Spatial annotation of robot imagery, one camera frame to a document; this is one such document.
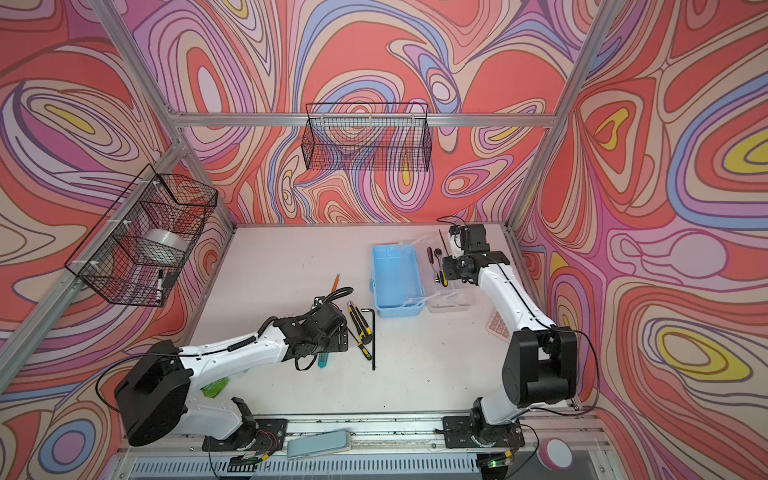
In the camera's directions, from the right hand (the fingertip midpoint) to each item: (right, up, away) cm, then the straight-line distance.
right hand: (456, 271), depth 89 cm
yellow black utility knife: (-29, -16, +3) cm, 34 cm away
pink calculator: (+14, -17, +2) cm, 22 cm away
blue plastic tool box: (-18, -4, +12) cm, 22 cm away
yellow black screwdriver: (-4, -1, +2) cm, 4 cm away
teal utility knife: (-40, -26, -2) cm, 48 cm away
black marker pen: (-77, -2, -17) cm, 78 cm away
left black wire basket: (-78, +8, -20) cm, 81 cm away
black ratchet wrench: (-4, +6, +7) cm, 10 cm away
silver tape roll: (-75, +9, -15) cm, 77 cm away
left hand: (-35, -19, -3) cm, 40 cm away
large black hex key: (-25, -20, +2) cm, 32 cm away
